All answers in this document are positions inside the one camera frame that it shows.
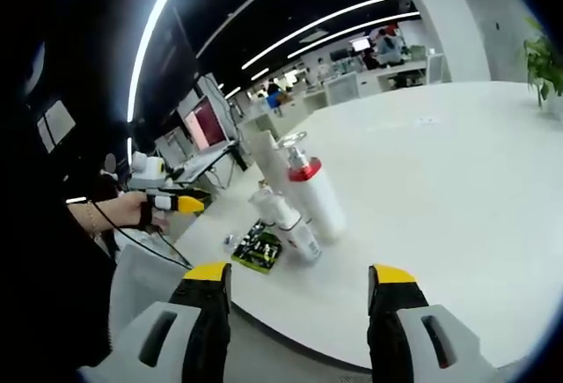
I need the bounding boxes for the long ceiling light strip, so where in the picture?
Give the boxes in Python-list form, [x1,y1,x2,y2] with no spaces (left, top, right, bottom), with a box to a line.
[240,0,411,70]
[286,11,421,61]
[126,0,194,123]

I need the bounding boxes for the potted green plant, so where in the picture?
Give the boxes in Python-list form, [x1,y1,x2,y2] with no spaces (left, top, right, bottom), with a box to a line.
[521,16,563,109]

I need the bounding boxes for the pink red monitor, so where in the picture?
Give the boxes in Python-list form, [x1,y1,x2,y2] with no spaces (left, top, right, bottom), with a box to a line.
[182,94,230,151]

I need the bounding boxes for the person's left hand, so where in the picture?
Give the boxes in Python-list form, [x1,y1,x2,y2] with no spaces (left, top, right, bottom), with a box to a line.
[99,192,155,231]

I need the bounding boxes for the white square ceiling panel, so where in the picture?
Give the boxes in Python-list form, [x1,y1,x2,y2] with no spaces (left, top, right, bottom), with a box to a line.
[36,99,77,153]

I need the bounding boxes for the red collar skincare pump bottle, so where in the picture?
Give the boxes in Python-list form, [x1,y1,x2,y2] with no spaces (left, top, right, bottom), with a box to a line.
[279,131,348,244]

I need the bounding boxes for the grey tilted desk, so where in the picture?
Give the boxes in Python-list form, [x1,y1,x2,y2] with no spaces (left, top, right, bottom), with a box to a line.
[169,140,247,186]

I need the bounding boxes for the white skincare bottle clear cap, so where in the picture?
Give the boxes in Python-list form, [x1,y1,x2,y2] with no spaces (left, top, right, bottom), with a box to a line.
[248,188,323,264]

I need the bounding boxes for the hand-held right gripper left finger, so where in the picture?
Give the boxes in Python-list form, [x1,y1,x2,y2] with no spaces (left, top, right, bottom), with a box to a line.
[109,261,233,383]

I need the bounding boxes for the gold bracelet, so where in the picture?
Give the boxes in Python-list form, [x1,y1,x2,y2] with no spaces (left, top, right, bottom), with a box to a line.
[86,200,99,239]

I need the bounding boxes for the white cabinet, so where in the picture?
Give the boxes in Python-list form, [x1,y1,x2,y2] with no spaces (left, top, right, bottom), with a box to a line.
[325,70,360,107]

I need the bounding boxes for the thin black cable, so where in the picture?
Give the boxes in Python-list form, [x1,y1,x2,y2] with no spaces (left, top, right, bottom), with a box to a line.
[94,200,194,269]

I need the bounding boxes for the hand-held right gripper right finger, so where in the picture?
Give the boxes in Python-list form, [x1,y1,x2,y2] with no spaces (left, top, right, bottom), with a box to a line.
[367,263,502,383]

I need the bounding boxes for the white mesh office chair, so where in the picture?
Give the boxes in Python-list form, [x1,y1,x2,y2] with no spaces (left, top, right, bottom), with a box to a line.
[108,241,194,357]

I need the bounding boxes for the white skincare tube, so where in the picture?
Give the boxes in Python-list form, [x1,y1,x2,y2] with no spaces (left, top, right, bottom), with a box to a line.
[251,129,294,202]

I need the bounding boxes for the green silver skincare sachet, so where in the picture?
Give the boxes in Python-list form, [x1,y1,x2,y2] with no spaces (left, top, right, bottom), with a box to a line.
[230,219,283,275]

